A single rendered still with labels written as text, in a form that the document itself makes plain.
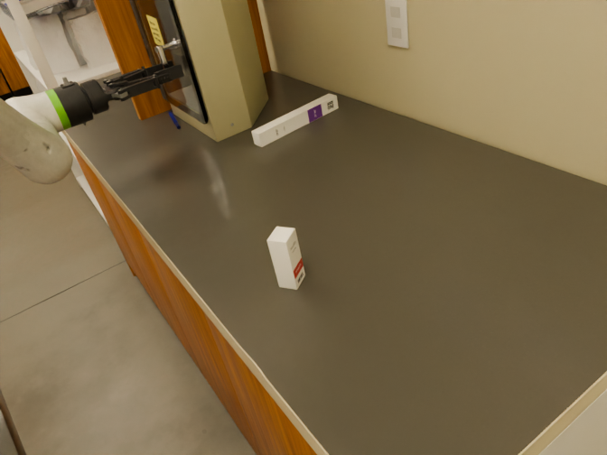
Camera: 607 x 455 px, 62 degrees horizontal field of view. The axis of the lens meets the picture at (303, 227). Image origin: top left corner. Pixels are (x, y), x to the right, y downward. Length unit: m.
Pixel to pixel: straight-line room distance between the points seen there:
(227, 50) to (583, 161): 0.85
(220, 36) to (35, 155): 0.53
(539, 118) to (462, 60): 0.22
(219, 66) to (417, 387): 0.95
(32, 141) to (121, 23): 0.63
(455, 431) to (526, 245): 0.36
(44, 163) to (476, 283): 0.85
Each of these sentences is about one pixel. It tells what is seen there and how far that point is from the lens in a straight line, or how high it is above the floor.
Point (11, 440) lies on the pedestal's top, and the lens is 0.84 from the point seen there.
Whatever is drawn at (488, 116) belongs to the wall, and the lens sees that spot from 1.21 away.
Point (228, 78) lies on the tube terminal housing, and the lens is 1.37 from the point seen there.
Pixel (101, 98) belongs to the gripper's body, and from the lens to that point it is 1.29.
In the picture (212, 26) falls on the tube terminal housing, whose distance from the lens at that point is 1.33.
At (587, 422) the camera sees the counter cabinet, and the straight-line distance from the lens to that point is 0.79.
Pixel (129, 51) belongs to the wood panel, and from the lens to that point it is 1.66.
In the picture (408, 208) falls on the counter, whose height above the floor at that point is 0.94.
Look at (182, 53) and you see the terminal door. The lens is 1.34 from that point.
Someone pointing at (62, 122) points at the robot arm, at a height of 1.13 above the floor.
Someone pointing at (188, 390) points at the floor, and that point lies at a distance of 2.02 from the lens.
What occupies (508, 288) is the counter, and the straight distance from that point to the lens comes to 0.82.
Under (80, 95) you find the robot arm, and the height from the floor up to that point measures 1.17.
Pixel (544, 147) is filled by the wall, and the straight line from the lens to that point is 1.15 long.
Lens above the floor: 1.49
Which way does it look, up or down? 35 degrees down
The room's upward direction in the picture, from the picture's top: 12 degrees counter-clockwise
